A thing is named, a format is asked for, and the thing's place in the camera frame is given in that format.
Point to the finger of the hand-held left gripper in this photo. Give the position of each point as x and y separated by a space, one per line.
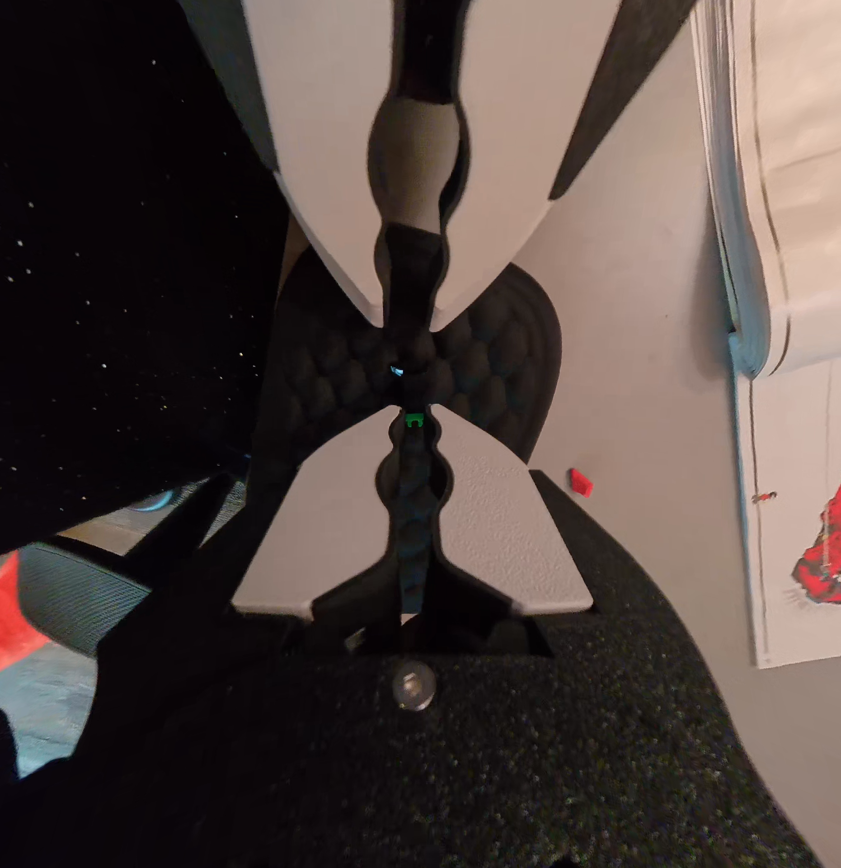
515 149
318 135

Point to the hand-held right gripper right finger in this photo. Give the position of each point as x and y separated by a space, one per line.
508 536

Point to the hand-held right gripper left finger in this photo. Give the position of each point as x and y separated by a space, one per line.
325 529

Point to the green lego piece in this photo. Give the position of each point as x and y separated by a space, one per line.
412 420

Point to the red lego slope piece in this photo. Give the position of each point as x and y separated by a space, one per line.
581 483

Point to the black dimpled seat cushion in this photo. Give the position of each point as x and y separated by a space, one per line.
501 352

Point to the grey mesh office chair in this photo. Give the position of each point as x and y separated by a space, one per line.
74 597

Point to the orange plastic object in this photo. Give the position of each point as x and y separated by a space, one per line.
13 624

